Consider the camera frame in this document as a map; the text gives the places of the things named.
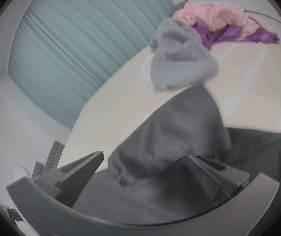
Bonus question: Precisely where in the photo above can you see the light grey garment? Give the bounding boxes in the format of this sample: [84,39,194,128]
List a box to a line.
[149,18,219,93]

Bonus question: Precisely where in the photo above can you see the purple garment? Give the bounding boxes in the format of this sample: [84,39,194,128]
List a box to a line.
[193,22,281,51]

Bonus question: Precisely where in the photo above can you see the bed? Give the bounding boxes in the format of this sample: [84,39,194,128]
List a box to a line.
[58,1,281,179]

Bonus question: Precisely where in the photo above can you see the dark grey garment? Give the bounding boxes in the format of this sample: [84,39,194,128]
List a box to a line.
[72,84,281,227]

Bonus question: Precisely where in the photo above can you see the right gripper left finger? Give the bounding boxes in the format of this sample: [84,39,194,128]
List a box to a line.
[33,151,104,208]

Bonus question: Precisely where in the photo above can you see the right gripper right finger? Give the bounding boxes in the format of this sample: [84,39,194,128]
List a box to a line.
[172,155,250,204]

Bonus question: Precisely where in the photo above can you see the blue-green curtain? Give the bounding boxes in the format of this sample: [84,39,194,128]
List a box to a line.
[7,0,178,130]

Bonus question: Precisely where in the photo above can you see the pink garment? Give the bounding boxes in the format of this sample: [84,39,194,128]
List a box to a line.
[172,1,262,38]

